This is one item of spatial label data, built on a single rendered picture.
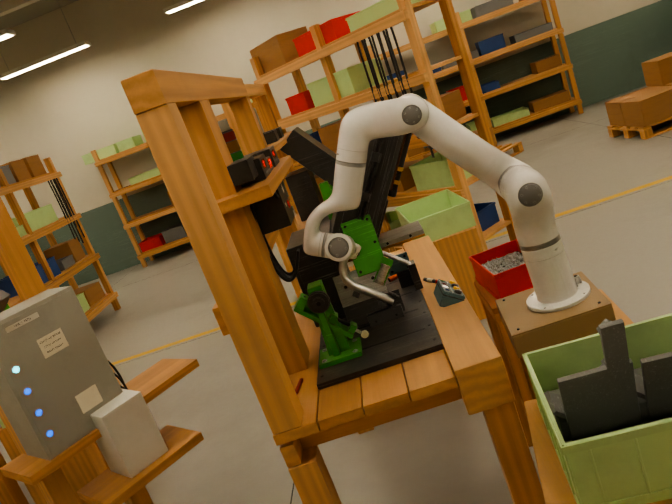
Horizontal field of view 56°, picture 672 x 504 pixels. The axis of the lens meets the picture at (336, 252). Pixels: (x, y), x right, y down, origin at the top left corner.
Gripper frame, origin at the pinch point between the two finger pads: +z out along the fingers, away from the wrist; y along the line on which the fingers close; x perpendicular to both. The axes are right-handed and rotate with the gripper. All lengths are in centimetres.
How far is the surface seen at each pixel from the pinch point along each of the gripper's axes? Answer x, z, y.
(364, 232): -7.5, 18.2, -2.4
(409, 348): 19.9, -13.0, -33.2
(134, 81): -16, -63, 62
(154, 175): 57, 841, 411
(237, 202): 1.4, -23.5, 35.1
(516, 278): -16, 21, -60
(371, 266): 2.8, 18.2, -10.3
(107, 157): 64, 824, 492
